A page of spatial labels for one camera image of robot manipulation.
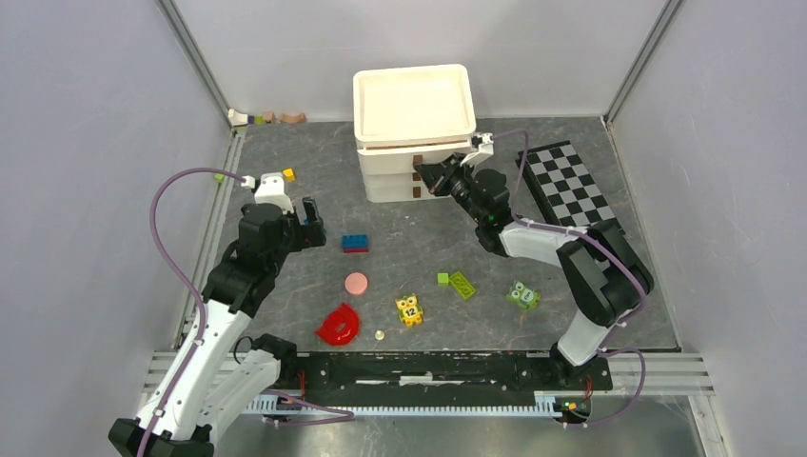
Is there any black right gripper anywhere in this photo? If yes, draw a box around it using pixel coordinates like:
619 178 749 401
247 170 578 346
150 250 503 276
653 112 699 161
415 152 485 225

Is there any white three-drawer organizer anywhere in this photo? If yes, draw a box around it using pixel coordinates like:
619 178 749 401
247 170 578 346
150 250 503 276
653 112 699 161
352 64 477 203

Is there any pink round sponge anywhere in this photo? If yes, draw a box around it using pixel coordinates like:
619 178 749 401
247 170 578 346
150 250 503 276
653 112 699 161
344 272 369 296

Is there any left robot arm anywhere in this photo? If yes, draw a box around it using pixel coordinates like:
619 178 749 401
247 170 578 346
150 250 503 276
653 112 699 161
108 197 326 456

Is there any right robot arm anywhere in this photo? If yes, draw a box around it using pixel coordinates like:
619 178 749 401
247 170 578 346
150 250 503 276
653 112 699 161
413 153 654 388

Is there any blue red duplo brick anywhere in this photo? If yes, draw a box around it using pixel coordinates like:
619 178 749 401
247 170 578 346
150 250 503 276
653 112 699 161
341 234 370 253

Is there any yellow small cube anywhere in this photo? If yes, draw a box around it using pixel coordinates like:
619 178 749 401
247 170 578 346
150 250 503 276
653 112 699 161
282 168 297 183

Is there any red arch brick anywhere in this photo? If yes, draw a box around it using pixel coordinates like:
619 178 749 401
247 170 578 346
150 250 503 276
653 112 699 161
315 302 361 347

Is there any wooden arch block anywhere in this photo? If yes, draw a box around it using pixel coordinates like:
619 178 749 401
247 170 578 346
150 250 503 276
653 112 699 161
278 112 307 124

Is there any black grey chessboard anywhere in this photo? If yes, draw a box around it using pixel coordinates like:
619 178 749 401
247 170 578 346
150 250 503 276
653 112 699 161
515 141 621 228

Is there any lime green flat brick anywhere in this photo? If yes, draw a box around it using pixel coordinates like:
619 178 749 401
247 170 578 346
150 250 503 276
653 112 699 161
449 271 476 301

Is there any white corner block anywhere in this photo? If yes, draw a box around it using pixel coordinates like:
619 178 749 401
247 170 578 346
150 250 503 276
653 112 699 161
227 108 250 129

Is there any yellow owl brick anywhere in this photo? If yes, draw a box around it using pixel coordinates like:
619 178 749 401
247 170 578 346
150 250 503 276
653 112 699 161
395 294 423 328

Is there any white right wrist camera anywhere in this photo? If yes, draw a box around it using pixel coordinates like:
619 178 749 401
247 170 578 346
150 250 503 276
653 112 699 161
461 132 494 167

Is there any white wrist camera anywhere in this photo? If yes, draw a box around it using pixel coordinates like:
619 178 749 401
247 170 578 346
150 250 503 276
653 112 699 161
240 172 294 214
461 132 494 167

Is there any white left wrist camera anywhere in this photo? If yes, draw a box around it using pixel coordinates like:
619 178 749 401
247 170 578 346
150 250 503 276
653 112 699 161
240 172 294 214

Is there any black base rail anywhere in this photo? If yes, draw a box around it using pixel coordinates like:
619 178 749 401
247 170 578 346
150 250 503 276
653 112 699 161
274 351 613 407

